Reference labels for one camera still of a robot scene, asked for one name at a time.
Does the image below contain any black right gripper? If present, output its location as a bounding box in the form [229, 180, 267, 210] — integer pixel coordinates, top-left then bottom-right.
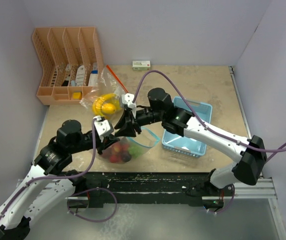
[115, 107, 164, 138]

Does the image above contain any clear blue-zipper bag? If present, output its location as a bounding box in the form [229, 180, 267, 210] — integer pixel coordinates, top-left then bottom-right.
[98, 127, 160, 164]

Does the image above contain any dark purple plum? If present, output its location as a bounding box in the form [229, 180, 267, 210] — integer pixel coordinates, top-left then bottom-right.
[121, 152, 132, 163]

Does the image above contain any yellow mango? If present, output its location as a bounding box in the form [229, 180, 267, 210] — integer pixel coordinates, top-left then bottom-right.
[101, 103, 117, 115]

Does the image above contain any yellow banana bunch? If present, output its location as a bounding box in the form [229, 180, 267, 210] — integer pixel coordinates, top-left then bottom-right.
[92, 93, 120, 117]

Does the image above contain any clear orange-zipper bag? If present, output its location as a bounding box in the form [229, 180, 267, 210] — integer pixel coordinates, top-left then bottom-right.
[80, 65, 128, 119]

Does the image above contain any light blue plastic basket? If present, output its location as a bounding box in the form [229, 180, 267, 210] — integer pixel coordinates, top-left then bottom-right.
[162, 100, 213, 158]

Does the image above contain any green grape bunch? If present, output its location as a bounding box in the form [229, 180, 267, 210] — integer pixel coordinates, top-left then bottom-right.
[128, 145, 144, 158]

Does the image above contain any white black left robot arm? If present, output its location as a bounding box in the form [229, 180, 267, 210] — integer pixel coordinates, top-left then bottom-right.
[0, 116, 119, 240]

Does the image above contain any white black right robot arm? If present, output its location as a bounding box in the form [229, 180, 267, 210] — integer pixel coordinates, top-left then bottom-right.
[115, 87, 267, 196]

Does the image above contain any yellow grey eraser block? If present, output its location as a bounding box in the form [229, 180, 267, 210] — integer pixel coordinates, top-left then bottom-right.
[72, 92, 82, 100]

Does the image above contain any white blue boxed item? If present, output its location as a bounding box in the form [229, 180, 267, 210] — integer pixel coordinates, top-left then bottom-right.
[87, 62, 98, 87]

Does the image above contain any green white small box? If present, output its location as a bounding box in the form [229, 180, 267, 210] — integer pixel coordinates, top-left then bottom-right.
[132, 60, 151, 71]

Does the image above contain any white striped card pack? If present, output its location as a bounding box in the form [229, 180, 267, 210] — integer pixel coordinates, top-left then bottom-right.
[75, 65, 85, 86]

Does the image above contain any black grey scraper tool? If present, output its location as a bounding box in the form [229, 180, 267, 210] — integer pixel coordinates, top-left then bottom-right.
[61, 64, 71, 87]

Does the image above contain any peach desk organizer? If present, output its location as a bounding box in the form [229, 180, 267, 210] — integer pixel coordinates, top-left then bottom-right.
[32, 26, 104, 106]

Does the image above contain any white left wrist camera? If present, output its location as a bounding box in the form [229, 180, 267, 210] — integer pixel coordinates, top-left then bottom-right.
[93, 115, 114, 142]

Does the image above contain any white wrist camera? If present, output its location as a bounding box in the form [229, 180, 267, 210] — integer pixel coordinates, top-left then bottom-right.
[119, 93, 137, 118]
[93, 115, 114, 142]

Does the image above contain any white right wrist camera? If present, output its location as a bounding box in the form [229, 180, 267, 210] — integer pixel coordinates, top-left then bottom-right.
[119, 93, 137, 118]

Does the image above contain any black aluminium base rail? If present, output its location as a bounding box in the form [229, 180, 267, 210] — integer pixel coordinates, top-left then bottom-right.
[15, 171, 277, 208]

